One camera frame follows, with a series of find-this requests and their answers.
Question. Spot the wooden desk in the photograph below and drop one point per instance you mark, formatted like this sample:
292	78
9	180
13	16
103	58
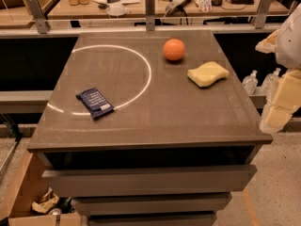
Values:
64	11

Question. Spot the clear plastic bottle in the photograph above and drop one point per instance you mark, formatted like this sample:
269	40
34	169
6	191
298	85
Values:
250	82
269	78

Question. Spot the clear plastic bottle right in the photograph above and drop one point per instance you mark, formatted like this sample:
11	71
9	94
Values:
269	78

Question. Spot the white face mask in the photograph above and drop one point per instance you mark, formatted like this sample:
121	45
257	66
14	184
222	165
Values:
116	10

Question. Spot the clear plastic bottle left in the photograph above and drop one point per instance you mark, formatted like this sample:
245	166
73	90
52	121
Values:
250	82

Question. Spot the metal bracket right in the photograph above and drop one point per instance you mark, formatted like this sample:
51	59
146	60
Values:
261	14

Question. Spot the blue rxbar blueberry wrapper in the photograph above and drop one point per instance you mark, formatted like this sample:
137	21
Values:
95	103

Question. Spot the metal bracket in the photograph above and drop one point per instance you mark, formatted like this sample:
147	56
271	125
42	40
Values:
261	14
38	16
150	15

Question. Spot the patterned paper cup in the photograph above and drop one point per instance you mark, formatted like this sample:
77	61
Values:
204	5

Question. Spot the yellow sponge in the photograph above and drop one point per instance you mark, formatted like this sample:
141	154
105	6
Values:
207	74

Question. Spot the orange fruit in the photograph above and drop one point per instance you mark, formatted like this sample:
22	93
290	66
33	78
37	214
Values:
174	49

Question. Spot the cardboard box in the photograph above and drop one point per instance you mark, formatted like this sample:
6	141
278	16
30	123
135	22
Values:
26	187

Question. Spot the metal bracket left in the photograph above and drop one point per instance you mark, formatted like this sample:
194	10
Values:
38	16

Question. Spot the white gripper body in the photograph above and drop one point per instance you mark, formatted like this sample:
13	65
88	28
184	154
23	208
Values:
290	45

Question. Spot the grey drawer cabinet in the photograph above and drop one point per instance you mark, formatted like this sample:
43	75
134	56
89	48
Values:
170	154

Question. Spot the metal bracket middle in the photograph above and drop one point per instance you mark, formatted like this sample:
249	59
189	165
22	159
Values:
150	15

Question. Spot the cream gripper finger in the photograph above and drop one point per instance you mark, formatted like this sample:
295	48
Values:
268	44
283	99

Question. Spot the crumpled paper bag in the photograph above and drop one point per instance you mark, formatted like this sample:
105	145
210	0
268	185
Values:
46	202

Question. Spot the grey power strip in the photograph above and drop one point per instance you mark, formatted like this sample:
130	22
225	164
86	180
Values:
174	5

